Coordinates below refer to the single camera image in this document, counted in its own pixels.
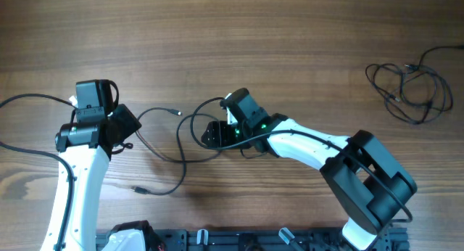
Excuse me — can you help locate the black USB cable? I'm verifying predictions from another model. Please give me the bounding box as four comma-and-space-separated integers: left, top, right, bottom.
130, 107, 223, 197

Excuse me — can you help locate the thin black cable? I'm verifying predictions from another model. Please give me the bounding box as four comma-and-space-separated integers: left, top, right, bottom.
365, 44, 464, 126

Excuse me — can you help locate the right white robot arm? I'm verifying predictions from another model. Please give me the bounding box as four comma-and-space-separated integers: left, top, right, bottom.
200, 88, 418, 250

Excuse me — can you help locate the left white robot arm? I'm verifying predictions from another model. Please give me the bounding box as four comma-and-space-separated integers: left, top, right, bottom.
41, 80, 141, 250

